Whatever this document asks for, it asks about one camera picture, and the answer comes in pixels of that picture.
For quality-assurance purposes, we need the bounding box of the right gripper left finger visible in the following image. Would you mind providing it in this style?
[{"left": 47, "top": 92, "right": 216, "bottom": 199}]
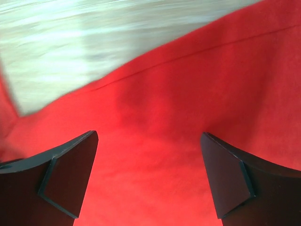
[{"left": 0, "top": 131, "right": 98, "bottom": 226}]

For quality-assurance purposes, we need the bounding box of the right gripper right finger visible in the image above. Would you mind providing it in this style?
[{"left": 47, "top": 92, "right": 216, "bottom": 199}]
[{"left": 200, "top": 133, "right": 301, "bottom": 226}]

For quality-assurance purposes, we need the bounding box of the red t shirt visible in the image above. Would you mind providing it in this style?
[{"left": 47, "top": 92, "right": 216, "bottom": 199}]
[{"left": 0, "top": 0, "right": 301, "bottom": 226}]

